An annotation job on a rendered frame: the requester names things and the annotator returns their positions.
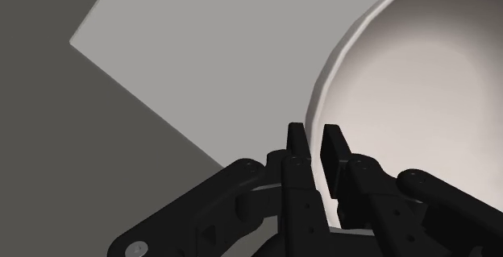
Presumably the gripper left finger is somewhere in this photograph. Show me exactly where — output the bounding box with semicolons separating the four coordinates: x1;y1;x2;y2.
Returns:
106;122;331;257

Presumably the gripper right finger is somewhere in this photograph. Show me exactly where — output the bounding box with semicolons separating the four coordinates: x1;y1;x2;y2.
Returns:
319;123;503;257

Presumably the white bowl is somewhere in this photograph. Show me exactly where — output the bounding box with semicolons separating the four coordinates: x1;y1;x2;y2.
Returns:
306;0;503;230

